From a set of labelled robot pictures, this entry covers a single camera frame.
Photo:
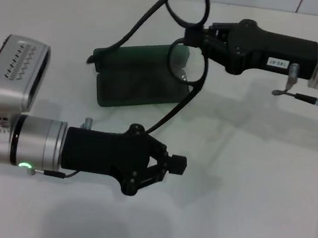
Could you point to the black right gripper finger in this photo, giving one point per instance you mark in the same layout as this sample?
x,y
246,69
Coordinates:
x,y
218,32
216,48

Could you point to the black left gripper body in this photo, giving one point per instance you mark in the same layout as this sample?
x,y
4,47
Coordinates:
x,y
98,152

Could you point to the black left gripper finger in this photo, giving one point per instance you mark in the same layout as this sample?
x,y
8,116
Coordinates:
x,y
178,160
177,169

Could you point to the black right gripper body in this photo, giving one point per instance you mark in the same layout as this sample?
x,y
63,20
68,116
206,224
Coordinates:
x,y
275,49

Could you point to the black glasses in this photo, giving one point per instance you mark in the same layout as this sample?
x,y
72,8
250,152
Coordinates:
x,y
206,4

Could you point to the green glasses case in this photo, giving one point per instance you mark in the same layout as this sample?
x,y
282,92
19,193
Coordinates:
x,y
130,88

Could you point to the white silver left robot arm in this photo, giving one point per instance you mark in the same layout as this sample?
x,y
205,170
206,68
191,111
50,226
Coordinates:
x,y
37,143

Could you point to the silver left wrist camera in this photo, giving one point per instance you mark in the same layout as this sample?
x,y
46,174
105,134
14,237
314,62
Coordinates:
x,y
11,74

